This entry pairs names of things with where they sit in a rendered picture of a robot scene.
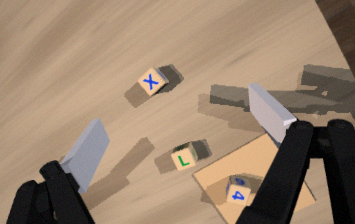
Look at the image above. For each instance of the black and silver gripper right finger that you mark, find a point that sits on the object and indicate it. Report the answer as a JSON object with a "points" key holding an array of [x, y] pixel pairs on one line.
{"points": [[298, 141]]}

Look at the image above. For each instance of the cream block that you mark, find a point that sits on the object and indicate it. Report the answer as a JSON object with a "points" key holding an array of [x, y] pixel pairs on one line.
{"points": [[153, 81], [237, 190], [184, 156]]}

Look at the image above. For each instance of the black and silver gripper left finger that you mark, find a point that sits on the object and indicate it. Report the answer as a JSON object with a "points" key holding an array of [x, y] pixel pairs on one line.
{"points": [[60, 192]]}

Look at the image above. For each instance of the tan flat mat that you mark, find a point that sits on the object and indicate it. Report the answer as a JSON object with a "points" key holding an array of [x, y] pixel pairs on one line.
{"points": [[250, 161]]}

